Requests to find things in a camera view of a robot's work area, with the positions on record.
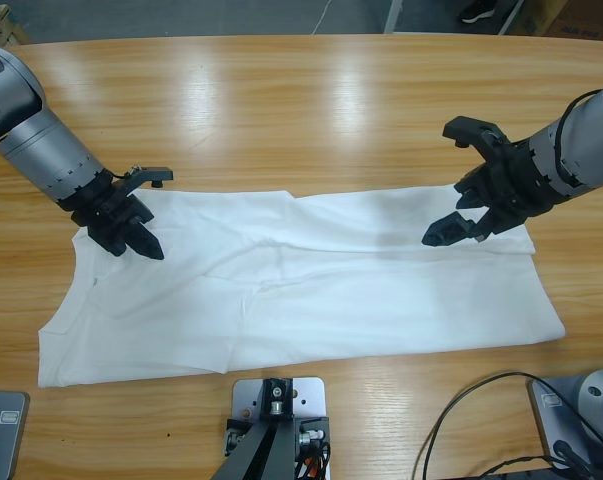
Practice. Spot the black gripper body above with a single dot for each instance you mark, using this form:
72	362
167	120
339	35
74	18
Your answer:
516	185
108	210

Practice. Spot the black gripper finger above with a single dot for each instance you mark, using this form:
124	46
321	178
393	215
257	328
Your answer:
476	132
146	242
151	175
456	230

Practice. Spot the white T-shirt with black logo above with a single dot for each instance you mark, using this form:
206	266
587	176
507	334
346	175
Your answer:
306	290

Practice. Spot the slanted pale bar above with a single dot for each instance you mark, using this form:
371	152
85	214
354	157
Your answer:
510	20

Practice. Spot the black shoe with white sole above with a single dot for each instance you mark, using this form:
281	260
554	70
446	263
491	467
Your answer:
478	12

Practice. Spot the white table leg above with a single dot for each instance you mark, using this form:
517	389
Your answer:
392	15

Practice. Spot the cardboard box with blue print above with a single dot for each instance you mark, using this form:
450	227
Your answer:
571	17

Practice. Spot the wooden pallet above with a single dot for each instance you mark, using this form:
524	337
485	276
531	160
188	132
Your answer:
17	27

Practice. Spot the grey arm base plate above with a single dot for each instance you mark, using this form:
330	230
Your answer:
11	440
543	425

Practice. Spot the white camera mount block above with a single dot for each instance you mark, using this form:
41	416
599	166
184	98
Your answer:
311	395

